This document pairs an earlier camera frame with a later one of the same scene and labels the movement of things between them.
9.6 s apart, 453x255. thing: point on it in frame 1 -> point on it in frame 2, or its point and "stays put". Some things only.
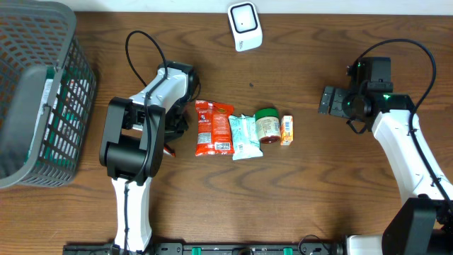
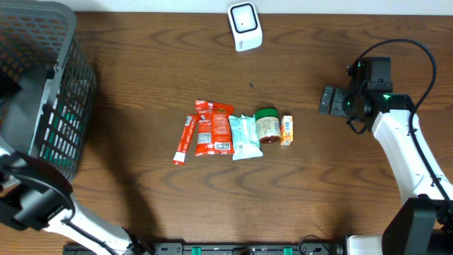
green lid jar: [268, 125] stays put
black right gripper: [335, 108] stays put
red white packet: [167, 151] -> [180, 154]
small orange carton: [287, 129] stays put
